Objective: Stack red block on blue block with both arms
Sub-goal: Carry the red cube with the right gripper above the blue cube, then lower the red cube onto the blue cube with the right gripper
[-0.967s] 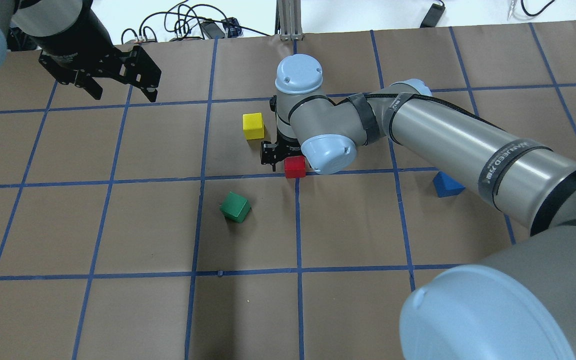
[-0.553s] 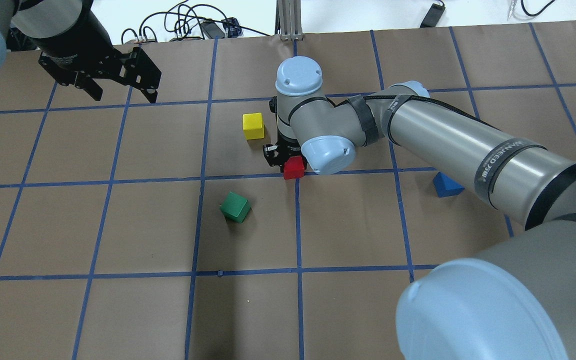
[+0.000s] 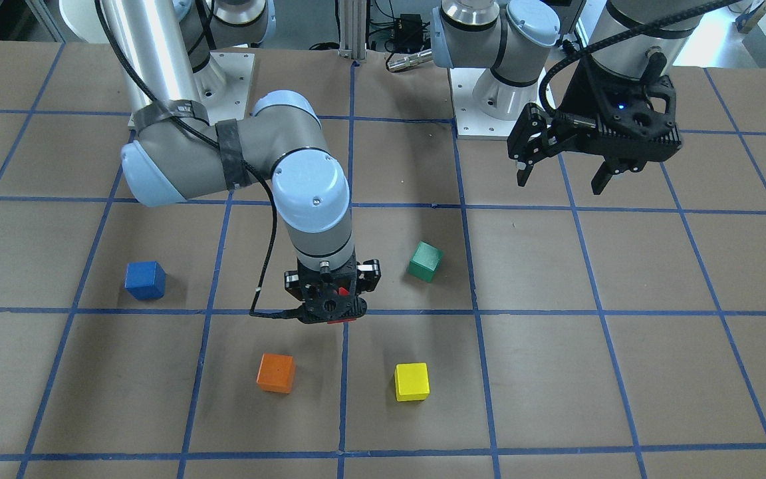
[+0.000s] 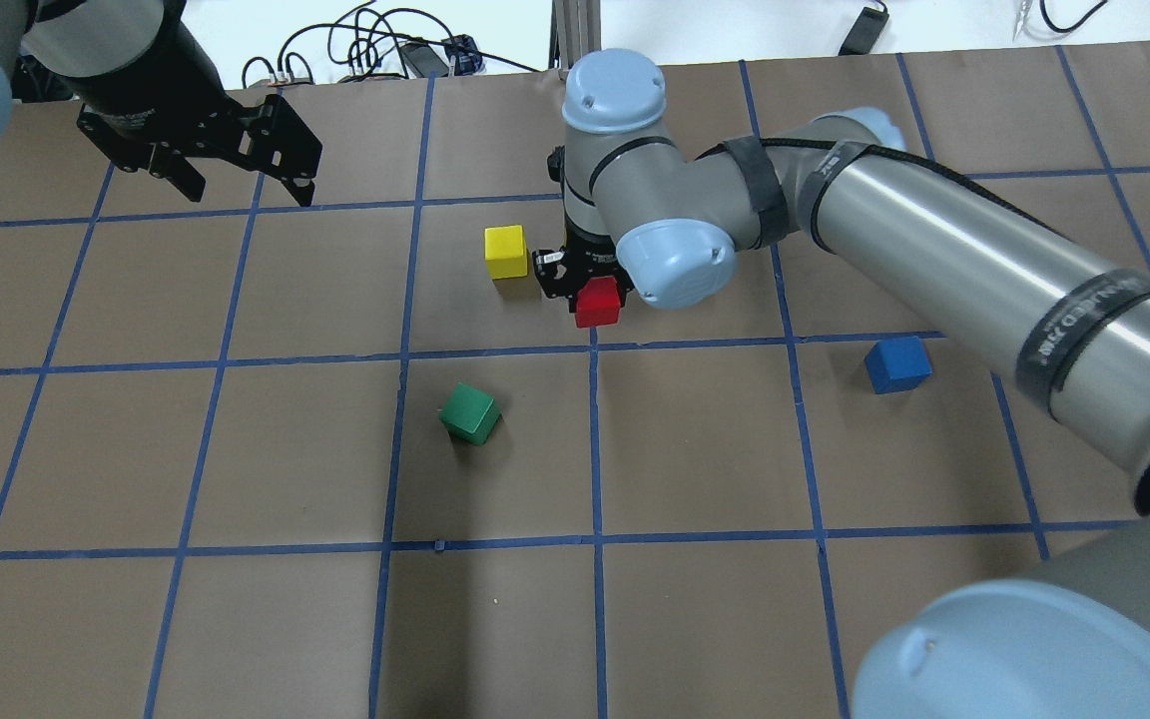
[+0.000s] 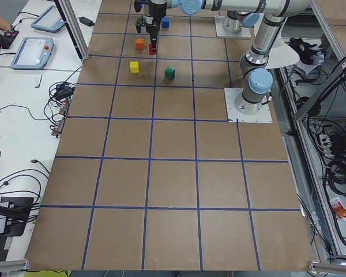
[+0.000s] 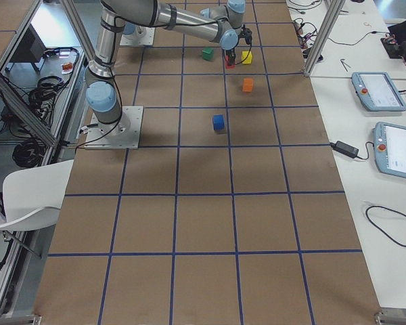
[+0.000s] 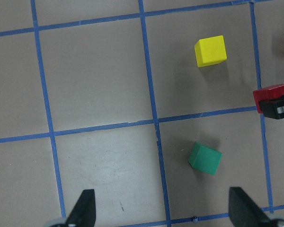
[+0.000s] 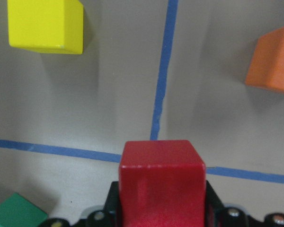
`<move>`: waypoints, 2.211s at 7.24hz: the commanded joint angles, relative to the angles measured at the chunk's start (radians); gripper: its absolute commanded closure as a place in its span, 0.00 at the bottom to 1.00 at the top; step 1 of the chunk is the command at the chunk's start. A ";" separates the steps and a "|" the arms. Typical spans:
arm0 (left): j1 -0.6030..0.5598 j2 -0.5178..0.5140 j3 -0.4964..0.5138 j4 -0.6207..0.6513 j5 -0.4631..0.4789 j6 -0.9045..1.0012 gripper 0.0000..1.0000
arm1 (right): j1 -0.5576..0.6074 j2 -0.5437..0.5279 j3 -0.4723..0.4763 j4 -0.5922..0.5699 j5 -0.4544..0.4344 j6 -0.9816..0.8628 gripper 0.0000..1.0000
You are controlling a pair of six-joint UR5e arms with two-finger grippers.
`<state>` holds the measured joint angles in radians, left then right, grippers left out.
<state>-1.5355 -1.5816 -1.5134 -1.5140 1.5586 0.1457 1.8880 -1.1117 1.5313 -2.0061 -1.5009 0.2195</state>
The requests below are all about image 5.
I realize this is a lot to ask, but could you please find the green wooden block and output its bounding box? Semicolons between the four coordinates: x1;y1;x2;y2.
164;66;176;80

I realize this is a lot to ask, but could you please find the blue teach pendant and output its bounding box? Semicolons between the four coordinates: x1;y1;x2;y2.
31;6;65;33
10;37;54;70

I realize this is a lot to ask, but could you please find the yellow wooden block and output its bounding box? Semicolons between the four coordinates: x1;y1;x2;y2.
129;61;140;73

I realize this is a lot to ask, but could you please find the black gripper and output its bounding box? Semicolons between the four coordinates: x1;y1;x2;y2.
135;0;167;47

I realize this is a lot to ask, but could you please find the black monitor stand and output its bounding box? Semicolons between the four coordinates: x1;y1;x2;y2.
0;197;34;237

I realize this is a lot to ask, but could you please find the red wooden block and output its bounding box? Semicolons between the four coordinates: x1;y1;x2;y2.
149;43;157;55

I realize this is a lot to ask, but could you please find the near blue teach pendant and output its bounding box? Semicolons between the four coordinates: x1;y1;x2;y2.
10;37;54;70

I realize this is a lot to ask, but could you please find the far blue teach pendant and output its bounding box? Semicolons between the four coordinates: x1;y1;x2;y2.
31;6;65;33

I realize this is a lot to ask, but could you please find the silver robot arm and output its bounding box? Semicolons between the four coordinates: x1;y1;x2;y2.
178;1;311;115
134;1;260;55

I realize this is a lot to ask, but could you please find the person's hand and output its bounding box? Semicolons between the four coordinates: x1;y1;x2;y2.
4;25;14;33

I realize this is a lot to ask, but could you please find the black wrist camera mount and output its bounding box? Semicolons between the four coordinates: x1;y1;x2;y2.
133;0;149;13

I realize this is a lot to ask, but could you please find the red snack packet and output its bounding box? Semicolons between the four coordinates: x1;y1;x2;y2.
329;197;346;220

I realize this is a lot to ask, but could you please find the orange wooden block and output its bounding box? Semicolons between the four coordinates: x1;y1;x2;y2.
135;38;145;50

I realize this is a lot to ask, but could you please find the blue wooden block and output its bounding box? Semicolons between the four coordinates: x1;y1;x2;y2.
161;17;170;28

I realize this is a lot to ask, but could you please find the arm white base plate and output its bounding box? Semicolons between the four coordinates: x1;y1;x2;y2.
215;16;251;39
224;88;273;123

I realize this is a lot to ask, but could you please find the white power strip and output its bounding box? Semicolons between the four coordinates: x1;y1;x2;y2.
316;133;334;158

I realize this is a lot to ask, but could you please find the aluminium frame post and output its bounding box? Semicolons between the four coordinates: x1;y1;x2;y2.
54;0;89;61

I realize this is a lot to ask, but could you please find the black power adapter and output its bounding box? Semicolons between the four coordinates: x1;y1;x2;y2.
79;17;95;27

